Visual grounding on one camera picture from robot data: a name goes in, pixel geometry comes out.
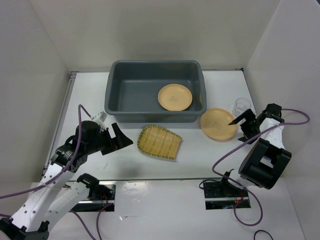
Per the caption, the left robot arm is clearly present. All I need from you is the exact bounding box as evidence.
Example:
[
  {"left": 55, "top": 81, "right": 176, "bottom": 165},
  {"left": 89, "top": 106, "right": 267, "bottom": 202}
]
[{"left": 0, "top": 120, "right": 133, "bottom": 240}]

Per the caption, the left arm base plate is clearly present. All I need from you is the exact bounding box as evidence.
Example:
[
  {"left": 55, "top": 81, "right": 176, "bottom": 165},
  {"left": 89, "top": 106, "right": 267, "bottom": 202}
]
[{"left": 72, "top": 181, "right": 116, "bottom": 213}]

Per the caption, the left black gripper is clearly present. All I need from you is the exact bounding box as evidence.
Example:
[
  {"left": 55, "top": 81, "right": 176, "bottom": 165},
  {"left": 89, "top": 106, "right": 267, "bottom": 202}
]
[{"left": 86, "top": 122, "right": 133, "bottom": 155}]

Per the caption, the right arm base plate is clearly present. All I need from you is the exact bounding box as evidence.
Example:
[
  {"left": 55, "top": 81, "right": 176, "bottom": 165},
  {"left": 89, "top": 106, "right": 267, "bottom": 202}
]
[{"left": 198, "top": 178, "right": 251, "bottom": 210}]

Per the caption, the woven bamboo tray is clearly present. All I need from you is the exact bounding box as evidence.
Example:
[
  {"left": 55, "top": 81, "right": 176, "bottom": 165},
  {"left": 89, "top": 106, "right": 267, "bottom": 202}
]
[{"left": 136, "top": 124, "right": 182, "bottom": 160}]

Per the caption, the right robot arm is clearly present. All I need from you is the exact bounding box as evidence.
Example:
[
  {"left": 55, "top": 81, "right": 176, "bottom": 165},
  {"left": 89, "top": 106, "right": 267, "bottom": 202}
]
[{"left": 225, "top": 103, "right": 292, "bottom": 190}]

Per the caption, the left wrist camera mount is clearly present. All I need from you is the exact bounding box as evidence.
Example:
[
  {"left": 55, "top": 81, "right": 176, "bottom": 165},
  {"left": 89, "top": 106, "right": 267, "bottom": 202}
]
[{"left": 90, "top": 111, "right": 107, "bottom": 132}]

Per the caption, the tan plate with bear logo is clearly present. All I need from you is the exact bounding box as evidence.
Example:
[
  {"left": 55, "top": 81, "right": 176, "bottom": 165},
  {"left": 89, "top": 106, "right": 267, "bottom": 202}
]
[{"left": 158, "top": 83, "right": 193, "bottom": 111}]

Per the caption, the black cable loop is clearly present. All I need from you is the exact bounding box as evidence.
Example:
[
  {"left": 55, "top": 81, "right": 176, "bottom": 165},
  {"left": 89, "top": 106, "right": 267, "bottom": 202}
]
[{"left": 254, "top": 229, "right": 275, "bottom": 240}]

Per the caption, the clear plastic cup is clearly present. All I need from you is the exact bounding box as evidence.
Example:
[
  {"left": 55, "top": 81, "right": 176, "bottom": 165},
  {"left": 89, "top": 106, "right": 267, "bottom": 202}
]
[{"left": 232, "top": 97, "right": 251, "bottom": 118}]

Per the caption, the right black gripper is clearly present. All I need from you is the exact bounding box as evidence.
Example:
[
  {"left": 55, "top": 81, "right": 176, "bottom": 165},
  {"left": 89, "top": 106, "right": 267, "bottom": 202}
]
[{"left": 229, "top": 109, "right": 262, "bottom": 145}]

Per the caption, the grey plastic bin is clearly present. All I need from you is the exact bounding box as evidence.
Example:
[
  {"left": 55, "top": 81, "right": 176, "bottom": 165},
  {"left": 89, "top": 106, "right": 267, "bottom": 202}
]
[{"left": 104, "top": 60, "right": 207, "bottom": 123}]

